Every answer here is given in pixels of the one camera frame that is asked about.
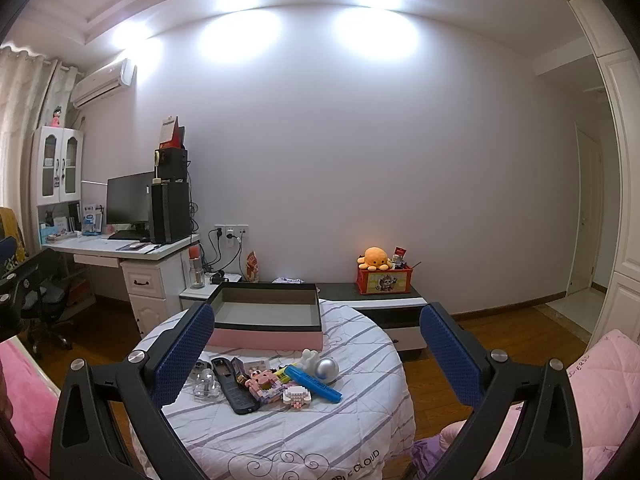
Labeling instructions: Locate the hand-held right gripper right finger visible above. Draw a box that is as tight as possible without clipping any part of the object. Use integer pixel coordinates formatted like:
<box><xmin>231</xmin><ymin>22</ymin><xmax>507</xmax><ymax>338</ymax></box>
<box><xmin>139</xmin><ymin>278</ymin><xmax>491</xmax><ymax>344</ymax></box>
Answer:
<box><xmin>419</xmin><ymin>302</ymin><xmax>586</xmax><ymax>480</ymax></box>

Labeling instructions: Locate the clear plastic packet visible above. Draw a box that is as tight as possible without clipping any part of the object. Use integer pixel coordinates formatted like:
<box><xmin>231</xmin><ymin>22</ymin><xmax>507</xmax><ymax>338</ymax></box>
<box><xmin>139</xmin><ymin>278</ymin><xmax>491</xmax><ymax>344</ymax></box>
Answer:
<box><xmin>191</xmin><ymin>360</ymin><xmax>223</xmax><ymax>402</ymax></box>

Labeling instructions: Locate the white desk with drawers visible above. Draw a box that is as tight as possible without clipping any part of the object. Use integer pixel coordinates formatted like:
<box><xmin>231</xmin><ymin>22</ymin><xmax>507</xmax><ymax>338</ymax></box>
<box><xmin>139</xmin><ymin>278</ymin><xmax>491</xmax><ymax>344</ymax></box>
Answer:
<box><xmin>42</xmin><ymin>232</ymin><xmax>201</xmax><ymax>343</ymax></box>

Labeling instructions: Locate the white door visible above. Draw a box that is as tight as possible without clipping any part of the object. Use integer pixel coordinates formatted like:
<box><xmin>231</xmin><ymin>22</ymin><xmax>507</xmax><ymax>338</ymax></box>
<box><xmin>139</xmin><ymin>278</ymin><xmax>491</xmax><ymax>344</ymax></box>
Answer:
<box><xmin>567</xmin><ymin>125</ymin><xmax>606</xmax><ymax>296</ymax></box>

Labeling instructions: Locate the black computer tower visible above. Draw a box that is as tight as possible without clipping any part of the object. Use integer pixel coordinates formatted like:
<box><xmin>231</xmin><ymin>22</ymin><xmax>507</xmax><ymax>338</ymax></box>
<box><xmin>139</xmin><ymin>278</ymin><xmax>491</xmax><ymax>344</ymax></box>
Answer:
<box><xmin>149</xmin><ymin>180</ymin><xmax>193</xmax><ymax>246</ymax></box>

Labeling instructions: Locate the pink quilt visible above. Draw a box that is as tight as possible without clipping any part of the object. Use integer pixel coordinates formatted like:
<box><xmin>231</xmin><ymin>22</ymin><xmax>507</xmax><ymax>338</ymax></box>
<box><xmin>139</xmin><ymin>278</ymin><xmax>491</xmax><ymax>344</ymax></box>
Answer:
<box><xmin>410</xmin><ymin>329</ymin><xmax>640</xmax><ymax>480</ymax></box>

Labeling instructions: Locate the black remote control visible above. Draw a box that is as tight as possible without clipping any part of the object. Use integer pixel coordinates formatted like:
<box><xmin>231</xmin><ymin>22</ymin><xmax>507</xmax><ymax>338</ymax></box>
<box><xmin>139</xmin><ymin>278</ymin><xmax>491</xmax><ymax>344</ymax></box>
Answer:
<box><xmin>210</xmin><ymin>356</ymin><xmax>261</xmax><ymax>415</ymax></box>

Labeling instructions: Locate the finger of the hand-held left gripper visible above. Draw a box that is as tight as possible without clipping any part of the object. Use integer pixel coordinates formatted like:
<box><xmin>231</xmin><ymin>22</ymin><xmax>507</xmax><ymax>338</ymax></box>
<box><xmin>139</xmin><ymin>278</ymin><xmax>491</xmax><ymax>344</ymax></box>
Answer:
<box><xmin>0</xmin><ymin>236</ymin><xmax>20</xmax><ymax>274</ymax></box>
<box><xmin>0</xmin><ymin>249</ymin><xmax>67</xmax><ymax>343</ymax></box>

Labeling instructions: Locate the white wardrobe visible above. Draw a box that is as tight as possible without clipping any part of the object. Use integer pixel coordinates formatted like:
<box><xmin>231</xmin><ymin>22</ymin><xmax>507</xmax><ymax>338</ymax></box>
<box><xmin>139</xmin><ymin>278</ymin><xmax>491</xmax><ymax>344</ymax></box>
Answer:
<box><xmin>555</xmin><ymin>0</ymin><xmax>640</xmax><ymax>356</ymax></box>

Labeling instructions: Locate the orange octopus plush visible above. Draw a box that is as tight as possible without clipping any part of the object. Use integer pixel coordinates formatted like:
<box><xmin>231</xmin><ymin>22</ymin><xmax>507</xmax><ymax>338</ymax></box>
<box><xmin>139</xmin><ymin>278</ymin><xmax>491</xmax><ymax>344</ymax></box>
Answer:
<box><xmin>356</xmin><ymin>246</ymin><xmax>392</xmax><ymax>272</ymax></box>

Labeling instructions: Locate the white nightstand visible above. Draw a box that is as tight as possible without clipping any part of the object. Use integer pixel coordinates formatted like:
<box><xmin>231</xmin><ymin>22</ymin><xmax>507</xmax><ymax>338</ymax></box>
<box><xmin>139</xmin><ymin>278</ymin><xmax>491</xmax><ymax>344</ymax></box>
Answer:
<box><xmin>179</xmin><ymin>272</ymin><xmax>243</xmax><ymax>313</ymax></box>

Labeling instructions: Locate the clear bottle with red cap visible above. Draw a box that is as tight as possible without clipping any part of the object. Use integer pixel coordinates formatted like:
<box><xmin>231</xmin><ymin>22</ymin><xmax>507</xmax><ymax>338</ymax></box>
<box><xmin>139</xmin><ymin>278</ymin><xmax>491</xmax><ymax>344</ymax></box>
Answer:
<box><xmin>187</xmin><ymin>246</ymin><xmax>207</xmax><ymax>289</ymax></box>

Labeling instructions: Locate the black speaker box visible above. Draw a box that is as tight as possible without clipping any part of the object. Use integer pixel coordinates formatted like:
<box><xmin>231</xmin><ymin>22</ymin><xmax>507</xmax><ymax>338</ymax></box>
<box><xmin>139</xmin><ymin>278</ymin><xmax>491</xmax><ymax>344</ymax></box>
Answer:
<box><xmin>154</xmin><ymin>147</ymin><xmax>190</xmax><ymax>182</ymax></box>

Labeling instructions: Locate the pink box with dark rim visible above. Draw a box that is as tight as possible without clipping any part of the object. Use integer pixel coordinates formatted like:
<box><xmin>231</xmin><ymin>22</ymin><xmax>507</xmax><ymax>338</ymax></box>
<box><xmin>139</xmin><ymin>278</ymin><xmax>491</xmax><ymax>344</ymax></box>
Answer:
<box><xmin>206</xmin><ymin>282</ymin><xmax>323</xmax><ymax>352</ymax></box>

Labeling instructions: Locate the blue highlighter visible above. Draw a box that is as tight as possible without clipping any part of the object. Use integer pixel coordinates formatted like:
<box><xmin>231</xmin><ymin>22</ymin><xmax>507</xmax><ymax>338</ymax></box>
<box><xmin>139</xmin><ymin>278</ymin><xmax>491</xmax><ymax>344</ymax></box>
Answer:
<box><xmin>285</xmin><ymin>364</ymin><xmax>344</xmax><ymax>404</ymax></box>

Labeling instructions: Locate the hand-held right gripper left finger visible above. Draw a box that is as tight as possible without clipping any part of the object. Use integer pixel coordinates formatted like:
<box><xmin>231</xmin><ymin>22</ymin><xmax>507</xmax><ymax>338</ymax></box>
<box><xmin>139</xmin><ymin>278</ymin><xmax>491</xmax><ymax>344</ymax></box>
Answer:
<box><xmin>50</xmin><ymin>302</ymin><xmax>216</xmax><ymax>480</ymax></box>

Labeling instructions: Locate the cream curtain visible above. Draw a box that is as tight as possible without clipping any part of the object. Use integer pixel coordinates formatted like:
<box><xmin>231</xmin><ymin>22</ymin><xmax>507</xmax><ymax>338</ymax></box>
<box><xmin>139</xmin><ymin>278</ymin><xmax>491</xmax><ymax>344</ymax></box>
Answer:
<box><xmin>0</xmin><ymin>45</ymin><xmax>83</xmax><ymax>211</ymax></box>

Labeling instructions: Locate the silver ball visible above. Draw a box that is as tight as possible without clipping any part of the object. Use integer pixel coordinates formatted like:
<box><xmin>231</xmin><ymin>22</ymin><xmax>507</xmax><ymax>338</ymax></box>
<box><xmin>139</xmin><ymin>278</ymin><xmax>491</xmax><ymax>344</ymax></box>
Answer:
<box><xmin>314</xmin><ymin>357</ymin><xmax>341</xmax><ymax>383</ymax></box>

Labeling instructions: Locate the white building block figure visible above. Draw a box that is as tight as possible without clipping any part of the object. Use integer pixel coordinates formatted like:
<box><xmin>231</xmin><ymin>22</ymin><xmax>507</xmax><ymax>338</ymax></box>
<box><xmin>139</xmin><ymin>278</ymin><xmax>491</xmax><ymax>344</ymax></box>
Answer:
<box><xmin>281</xmin><ymin>384</ymin><xmax>313</xmax><ymax>407</ymax></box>

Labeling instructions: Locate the white glass-door cabinet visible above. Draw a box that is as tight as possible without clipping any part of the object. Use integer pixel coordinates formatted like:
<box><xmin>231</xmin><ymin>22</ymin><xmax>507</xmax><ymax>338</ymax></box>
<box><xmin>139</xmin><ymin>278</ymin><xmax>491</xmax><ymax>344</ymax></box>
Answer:
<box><xmin>31</xmin><ymin>125</ymin><xmax>86</xmax><ymax>241</ymax></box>

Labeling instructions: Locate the striped white tablecloth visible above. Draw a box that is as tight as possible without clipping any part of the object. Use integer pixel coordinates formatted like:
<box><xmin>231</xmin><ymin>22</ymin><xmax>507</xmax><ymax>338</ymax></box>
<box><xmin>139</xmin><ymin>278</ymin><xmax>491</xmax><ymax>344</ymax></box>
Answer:
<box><xmin>129</xmin><ymin>297</ymin><xmax>416</xmax><ymax>480</ymax></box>

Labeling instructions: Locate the pink building block figure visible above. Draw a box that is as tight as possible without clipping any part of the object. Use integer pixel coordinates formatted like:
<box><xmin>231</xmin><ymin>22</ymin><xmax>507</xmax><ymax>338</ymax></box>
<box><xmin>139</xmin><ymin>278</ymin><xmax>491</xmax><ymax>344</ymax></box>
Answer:
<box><xmin>245</xmin><ymin>367</ymin><xmax>286</xmax><ymax>402</ymax></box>

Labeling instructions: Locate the yellow patterned cloth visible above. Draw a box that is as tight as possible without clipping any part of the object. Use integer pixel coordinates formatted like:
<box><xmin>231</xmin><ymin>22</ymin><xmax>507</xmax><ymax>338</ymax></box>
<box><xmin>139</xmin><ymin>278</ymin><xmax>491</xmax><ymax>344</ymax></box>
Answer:
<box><xmin>0</xmin><ymin>206</ymin><xmax>23</xmax><ymax>241</ymax></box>

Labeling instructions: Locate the white wall power outlet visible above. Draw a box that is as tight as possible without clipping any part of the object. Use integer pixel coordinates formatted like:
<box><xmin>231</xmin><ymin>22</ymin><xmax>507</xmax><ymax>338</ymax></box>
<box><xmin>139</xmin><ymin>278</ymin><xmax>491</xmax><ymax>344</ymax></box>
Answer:
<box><xmin>214</xmin><ymin>224</ymin><xmax>248</xmax><ymax>248</ymax></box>

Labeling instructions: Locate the black and white TV stand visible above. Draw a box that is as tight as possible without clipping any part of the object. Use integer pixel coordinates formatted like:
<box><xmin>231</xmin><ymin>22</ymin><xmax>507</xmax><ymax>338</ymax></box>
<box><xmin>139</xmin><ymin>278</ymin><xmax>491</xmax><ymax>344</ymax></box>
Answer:
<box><xmin>315</xmin><ymin>282</ymin><xmax>431</xmax><ymax>361</ymax></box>

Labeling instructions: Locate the black office chair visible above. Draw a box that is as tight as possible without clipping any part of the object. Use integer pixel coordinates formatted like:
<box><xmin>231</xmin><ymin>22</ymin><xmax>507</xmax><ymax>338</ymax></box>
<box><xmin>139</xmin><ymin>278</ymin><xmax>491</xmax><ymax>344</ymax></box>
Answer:
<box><xmin>20</xmin><ymin>280</ymin><xmax>77</xmax><ymax>358</ymax></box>

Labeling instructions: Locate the black computer monitor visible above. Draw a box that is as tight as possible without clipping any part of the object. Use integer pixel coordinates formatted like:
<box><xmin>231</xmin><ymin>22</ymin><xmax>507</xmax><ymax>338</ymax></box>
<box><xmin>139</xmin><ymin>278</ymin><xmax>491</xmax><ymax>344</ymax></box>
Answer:
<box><xmin>106</xmin><ymin>171</ymin><xmax>157</xmax><ymax>233</ymax></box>

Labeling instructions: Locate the white air conditioner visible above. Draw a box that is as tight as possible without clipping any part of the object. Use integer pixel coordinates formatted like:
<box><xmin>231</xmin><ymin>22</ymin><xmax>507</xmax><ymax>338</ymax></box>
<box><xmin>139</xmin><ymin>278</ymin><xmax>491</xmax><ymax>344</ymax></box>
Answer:
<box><xmin>69</xmin><ymin>58</ymin><xmax>138</xmax><ymax>109</ymax></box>

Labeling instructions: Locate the red printed storage box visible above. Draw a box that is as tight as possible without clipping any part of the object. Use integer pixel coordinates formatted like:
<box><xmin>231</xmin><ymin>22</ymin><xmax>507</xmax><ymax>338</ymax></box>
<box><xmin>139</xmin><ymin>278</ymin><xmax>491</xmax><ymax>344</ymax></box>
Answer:
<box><xmin>356</xmin><ymin>262</ymin><xmax>412</xmax><ymax>296</ymax></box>

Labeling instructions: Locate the pink blanket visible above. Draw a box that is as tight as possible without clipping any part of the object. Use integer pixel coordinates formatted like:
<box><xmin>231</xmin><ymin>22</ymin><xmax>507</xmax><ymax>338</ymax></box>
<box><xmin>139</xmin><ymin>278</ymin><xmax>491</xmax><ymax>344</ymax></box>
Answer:
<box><xmin>0</xmin><ymin>332</ymin><xmax>63</xmax><ymax>480</ymax></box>

